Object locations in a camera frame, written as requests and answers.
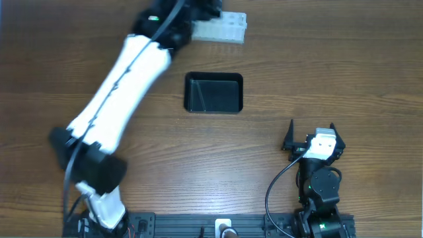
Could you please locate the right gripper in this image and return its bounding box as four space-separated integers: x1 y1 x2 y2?
282 118 346 164

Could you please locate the black tray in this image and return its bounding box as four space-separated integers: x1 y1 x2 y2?
183 71 245 115

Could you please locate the white test tube rack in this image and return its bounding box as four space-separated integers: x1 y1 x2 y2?
190 11 249 45

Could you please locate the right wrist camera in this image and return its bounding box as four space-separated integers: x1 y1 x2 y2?
303 127 338 161

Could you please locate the black cable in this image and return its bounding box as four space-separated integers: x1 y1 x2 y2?
61 0 188 225
264 147 313 238

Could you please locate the mounting rail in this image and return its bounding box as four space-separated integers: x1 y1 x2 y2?
62 212 357 238

